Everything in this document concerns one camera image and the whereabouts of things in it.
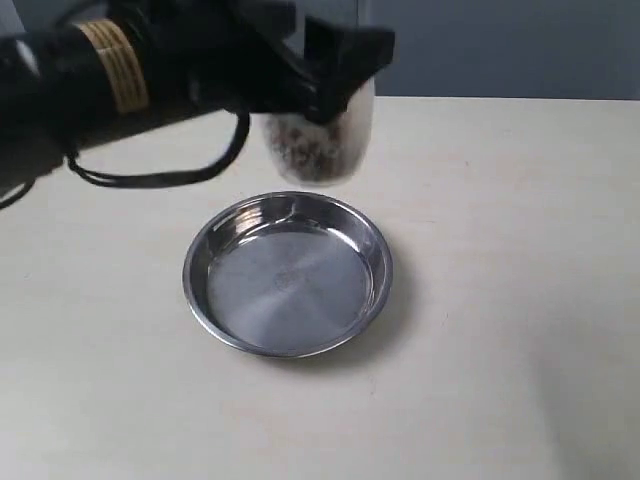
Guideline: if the clear plastic shaker bottle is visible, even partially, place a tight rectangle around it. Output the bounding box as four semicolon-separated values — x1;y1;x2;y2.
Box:
260;79;375;186

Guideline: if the round stainless steel plate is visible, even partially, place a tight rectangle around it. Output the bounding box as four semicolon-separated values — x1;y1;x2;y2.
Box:
182;191;394;359

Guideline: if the black cable loop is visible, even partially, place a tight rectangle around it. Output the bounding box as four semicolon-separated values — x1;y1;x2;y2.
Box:
0;107;251;210

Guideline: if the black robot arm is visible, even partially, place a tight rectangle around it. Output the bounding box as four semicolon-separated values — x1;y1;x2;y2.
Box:
1;1;395;189

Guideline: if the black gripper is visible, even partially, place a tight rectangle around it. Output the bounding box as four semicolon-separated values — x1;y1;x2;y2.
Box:
144;1;395;124

